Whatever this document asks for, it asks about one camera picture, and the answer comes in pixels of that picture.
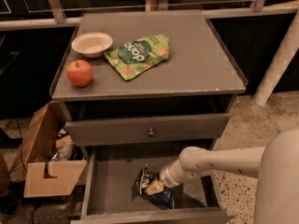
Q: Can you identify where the grey drawer cabinet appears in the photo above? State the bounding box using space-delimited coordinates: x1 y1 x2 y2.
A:
50 9 249 156

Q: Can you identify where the red apple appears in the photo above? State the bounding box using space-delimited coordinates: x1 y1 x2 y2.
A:
66 60 93 87

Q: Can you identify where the clutter inside cardboard box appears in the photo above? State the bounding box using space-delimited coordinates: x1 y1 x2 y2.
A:
50 127 83 161

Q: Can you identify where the brown cardboard box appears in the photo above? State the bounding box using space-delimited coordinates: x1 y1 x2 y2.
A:
10 102 88 198

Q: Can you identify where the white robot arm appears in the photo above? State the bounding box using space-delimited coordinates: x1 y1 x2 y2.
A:
136 128 299 224

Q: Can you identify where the white paper bowl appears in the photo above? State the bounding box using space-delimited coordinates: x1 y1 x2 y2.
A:
71 32 113 58

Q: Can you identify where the blue chip bag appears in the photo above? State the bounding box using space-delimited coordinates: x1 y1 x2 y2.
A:
135 164 174 209

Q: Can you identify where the green snack bag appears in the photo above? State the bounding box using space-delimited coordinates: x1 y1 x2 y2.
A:
104 35 170 81

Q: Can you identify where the open grey middle drawer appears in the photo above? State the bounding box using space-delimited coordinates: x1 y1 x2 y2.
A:
71 142 235 224

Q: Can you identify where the white slanted pole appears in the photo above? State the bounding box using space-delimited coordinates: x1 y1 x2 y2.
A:
252 11 299 106

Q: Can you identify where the grey top drawer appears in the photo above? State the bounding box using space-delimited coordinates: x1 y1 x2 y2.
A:
65 113 231 147

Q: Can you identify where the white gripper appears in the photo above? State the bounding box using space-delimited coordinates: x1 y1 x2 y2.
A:
144 163 184 196

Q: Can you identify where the round metal drawer knob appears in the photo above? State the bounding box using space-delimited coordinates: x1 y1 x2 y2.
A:
148 128 155 137

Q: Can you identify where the metal railing frame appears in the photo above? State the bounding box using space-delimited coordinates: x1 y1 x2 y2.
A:
0 0 298 30

